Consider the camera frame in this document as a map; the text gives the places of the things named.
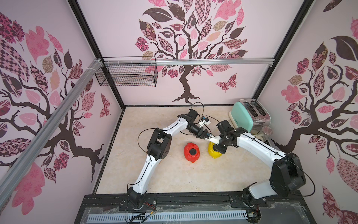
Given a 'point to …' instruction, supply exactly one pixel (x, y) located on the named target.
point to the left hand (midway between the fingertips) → (208, 139)
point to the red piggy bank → (190, 157)
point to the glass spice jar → (264, 133)
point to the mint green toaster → (250, 114)
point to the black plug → (192, 151)
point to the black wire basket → (137, 71)
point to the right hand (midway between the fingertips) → (218, 144)
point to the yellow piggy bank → (214, 153)
